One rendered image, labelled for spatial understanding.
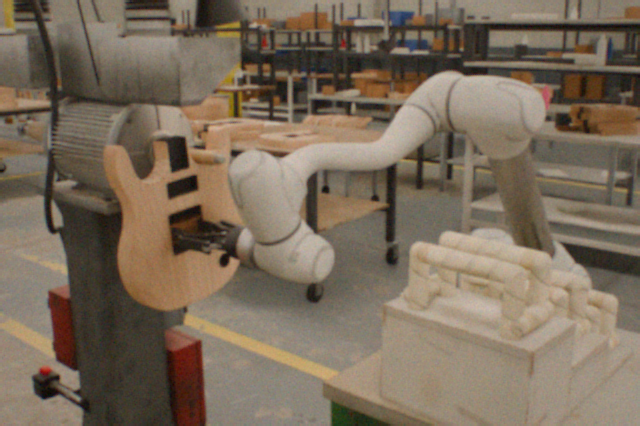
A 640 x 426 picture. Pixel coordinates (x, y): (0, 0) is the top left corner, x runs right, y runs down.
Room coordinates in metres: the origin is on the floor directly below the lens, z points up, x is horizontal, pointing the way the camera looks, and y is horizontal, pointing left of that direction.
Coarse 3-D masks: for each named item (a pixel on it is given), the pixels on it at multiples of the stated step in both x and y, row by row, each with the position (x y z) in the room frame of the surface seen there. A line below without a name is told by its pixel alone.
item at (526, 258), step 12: (444, 240) 1.09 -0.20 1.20; (456, 240) 1.08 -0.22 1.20; (468, 240) 1.06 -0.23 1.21; (480, 240) 1.05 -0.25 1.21; (468, 252) 1.06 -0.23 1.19; (480, 252) 1.04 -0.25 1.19; (492, 252) 1.03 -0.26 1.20; (504, 252) 1.01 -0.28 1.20; (516, 252) 1.00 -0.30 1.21; (528, 252) 0.99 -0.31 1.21; (540, 252) 0.99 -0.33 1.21; (516, 264) 1.00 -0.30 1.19; (528, 264) 0.98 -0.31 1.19; (540, 264) 0.97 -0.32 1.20
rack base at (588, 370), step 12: (588, 336) 1.10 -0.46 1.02; (600, 336) 1.10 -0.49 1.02; (576, 348) 1.05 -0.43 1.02; (588, 348) 1.05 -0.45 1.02; (600, 348) 1.07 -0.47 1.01; (576, 360) 1.01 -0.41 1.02; (588, 360) 1.03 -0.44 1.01; (600, 360) 1.07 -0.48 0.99; (576, 372) 1.00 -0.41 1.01; (588, 372) 1.03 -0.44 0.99; (600, 372) 1.08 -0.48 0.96; (576, 384) 1.00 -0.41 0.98; (588, 384) 1.04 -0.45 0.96; (600, 384) 1.08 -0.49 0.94; (576, 396) 1.00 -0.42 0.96; (588, 396) 1.05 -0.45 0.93; (576, 408) 1.01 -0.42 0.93
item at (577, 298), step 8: (576, 288) 1.09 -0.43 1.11; (584, 288) 1.09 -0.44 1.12; (568, 296) 1.10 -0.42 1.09; (576, 296) 1.09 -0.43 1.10; (584, 296) 1.09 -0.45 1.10; (568, 304) 1.10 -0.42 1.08; (576, 304) 1.09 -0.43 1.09; (584, 304) 1.09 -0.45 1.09; (568, 312) 1.10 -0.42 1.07; (576, 312) 1.09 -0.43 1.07; (584, 312) 1.09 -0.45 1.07
